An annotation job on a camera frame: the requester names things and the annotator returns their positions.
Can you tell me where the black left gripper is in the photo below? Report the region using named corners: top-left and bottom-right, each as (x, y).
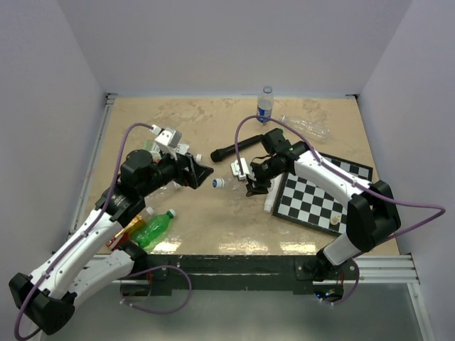
top-left (139, 146), bottom-right (213, 197)

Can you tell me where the clear bottle blue cap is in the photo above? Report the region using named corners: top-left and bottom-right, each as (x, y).
top-left (212, 176), bottom-right (247, 197)

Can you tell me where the clear plastic bottle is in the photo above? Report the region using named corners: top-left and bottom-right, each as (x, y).
top-left (282, 115), bottom-right (330, 143)

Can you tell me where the green plastic bottle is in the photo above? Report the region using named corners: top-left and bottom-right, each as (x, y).
top-left (132, 209), bottom-right (176, 249)

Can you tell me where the Pepsi bottle blue label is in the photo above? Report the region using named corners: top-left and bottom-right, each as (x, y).
top-left (257, 85), bottom-right (274, 124)

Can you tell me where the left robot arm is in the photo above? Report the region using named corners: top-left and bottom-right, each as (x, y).
top-left (9, 149), bottom-right (213, 335)

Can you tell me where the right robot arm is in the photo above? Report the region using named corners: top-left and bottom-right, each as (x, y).
top-left (246, 129), bottom-right (401, 279)

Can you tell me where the clear bottle green label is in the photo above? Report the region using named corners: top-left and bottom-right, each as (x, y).
top-left (144, 140), bottom-right (190, 162)

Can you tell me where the clear bottle white cap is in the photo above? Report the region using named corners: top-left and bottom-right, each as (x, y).
top-left (145, 182), bottom-right (181, 216)

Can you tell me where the white microphone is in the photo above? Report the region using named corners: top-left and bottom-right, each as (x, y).
top-left (264, 188), bottom-right (278, 213)

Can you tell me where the black microphone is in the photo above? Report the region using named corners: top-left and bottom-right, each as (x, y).
top-left (210, 134), bottom-right (262, 163)

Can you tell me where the black white chessboard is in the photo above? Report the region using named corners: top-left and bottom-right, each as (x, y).
top-left (272, 152), bottom-right (374, 237)

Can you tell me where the red gold snack packet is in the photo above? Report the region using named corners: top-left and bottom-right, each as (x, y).
top-left (105, 215), bottom-right (146, 251)

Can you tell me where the cream chess piece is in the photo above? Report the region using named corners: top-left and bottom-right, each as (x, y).
top-left (330, 214), bottom-right (342, 225)

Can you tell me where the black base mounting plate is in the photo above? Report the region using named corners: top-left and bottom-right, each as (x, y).
top-left (122, 254), bottom-right (359, 296)

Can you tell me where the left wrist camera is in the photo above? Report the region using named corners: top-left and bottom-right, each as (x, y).
top-left (154, 128), bottom-right (189, 159)

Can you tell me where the aluminium table frame rail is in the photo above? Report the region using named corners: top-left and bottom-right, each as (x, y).
top-left (57, 92), bottom-right (119, 247)

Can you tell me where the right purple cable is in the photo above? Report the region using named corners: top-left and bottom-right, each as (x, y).
top-left (234, 115), bottom-right (447, 306)

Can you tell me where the purple cable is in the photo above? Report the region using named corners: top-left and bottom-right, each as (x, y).
top-left (234, 115), bottom-right (447, 306)
top-left (14, 122), bottom-right (195, 340)

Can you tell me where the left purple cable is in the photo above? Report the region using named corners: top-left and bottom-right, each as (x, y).
top-left (14, 122), bottom-right (195, 340)

